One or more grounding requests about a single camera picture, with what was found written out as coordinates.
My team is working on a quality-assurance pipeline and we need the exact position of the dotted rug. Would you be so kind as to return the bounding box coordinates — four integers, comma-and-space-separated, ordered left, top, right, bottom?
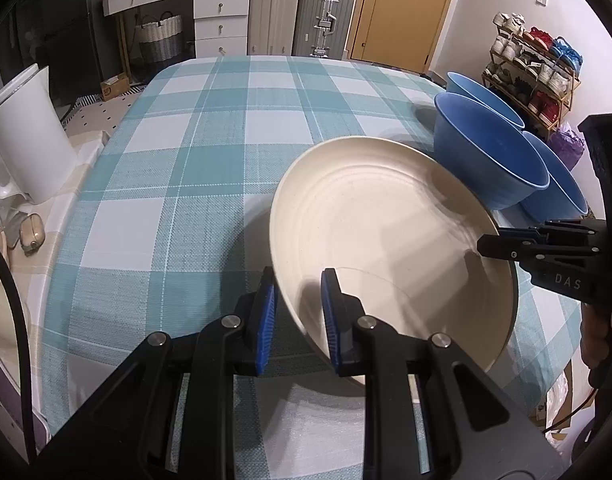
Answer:
61, 84, 149, 128

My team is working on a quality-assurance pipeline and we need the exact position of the wooden door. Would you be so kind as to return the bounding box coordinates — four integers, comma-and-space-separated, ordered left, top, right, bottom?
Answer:
348, 0, 462, 75

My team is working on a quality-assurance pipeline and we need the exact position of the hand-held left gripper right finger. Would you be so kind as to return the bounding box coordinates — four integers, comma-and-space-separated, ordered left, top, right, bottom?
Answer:
320, 267, 572, 480

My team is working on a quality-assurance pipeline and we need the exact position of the white desk with drawers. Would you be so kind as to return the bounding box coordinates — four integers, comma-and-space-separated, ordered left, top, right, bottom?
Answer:
103, 0, 251, 81

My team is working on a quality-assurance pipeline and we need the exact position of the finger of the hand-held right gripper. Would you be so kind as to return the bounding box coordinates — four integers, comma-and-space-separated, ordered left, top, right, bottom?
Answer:
496, 219, 608, 242
477, 234, 603, 268

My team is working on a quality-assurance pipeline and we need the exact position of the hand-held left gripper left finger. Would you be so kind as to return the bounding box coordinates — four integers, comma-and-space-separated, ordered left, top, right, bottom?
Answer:
33, 266, 278, 480

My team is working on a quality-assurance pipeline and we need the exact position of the wooden shoe rack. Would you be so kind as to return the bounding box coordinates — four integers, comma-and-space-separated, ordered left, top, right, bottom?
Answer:
481, 25, 585, 144

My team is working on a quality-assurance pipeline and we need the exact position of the white electric kettle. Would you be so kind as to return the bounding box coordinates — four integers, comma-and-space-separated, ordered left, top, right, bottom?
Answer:
0, 64, 80, 206

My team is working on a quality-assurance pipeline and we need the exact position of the brown earbuds case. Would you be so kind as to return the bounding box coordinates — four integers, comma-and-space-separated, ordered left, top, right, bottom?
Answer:
17, 212, 45, 257

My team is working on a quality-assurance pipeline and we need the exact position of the cream suitcase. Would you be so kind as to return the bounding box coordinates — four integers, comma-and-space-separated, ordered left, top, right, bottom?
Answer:
248, 0, 303, 57

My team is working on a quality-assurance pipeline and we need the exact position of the black cable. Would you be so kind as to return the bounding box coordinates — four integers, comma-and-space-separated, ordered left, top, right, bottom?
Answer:
0, 232, 38, 466

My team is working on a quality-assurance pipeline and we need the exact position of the cream plate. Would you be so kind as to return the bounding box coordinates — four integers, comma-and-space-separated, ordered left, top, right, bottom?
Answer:
269, 136, 519, 397

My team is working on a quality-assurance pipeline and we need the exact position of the beige checked cloth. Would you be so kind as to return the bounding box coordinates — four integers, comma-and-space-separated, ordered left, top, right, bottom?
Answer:
0, 127, 112, 361

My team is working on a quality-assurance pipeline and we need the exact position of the teal plaid tablecloth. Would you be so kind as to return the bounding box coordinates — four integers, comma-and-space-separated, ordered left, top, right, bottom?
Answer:
38, 54, 587, 480

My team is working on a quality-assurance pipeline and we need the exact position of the flat cardboard box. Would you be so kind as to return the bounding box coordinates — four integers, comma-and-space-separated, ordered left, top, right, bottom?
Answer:
100, 72, 133, 99

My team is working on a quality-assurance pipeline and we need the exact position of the dark refrigerator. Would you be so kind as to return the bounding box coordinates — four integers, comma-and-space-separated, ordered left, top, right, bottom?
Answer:
33, 0, 109, 106

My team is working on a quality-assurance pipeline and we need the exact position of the person's right hand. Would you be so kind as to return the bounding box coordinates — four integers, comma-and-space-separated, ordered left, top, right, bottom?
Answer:
581, 304, 612, 388

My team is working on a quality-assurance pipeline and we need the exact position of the purple bag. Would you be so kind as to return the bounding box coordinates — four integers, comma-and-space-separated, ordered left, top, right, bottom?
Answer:
551, 120, 587, 172

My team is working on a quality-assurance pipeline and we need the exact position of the blue bowl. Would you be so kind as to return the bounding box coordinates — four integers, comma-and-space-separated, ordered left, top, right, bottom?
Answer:
446, 72, 526, 129
433, 92, 551, 211
516, 130, 590, 224

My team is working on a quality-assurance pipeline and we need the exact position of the silver suitcase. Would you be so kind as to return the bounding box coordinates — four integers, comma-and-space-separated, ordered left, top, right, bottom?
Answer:
292, 0, 357, 60

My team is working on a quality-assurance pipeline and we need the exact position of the woven basket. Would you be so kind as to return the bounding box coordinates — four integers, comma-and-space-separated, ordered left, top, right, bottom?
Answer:
134, 10, 185, 64

